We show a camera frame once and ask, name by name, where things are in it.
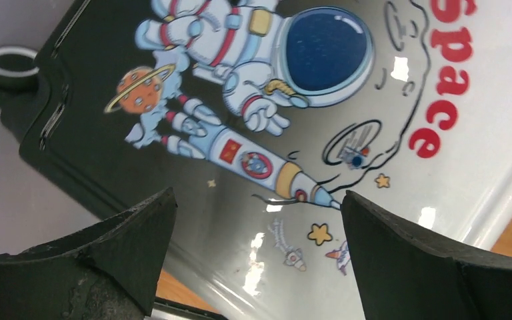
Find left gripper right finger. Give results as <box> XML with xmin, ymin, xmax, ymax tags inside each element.
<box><xmin>341</xmin><ymin>191</ymin><xmax>512</xmax><ymax>319</ymax></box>

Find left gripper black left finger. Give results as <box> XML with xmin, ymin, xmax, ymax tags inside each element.
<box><xmin>0</xmin><ymin>188</ymin><xmax>177</xmax><ymax>319</ymax></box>

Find black white space suitcase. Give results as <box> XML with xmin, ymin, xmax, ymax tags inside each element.
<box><xmin>0</xmin><ymin>1</ymin><xmax>512</xmax><ymax>319</ymax></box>

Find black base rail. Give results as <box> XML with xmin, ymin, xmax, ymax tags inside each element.
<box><xmin>145</xmin><ymin>297</ymin><xmax>227</xmax><ymax>320</ymax></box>

